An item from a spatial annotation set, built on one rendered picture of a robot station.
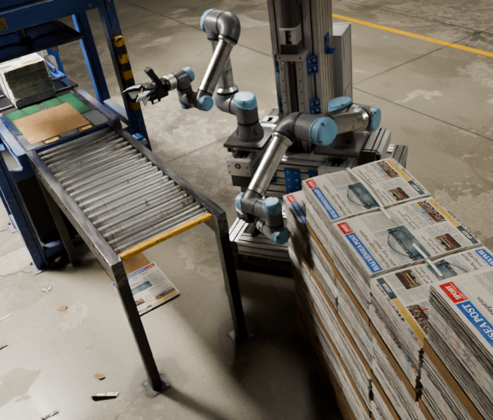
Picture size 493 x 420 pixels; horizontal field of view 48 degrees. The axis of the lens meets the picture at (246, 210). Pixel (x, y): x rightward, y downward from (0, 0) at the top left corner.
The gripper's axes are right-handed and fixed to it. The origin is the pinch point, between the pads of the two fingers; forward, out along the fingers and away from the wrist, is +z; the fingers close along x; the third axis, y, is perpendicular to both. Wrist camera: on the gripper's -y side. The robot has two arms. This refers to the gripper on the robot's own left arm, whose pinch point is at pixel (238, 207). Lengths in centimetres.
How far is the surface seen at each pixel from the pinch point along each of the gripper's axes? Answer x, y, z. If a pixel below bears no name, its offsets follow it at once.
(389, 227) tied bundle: -10, 30, -84
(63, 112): 28, 4, 169
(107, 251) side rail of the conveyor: 61, 4, 7
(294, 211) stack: -11.4, 6.4, -28.4
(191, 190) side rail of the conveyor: 11.5, 3.6, 22.7
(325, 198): -5, 30, -57
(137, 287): 39, -75, 71
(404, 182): -32, 30, -69
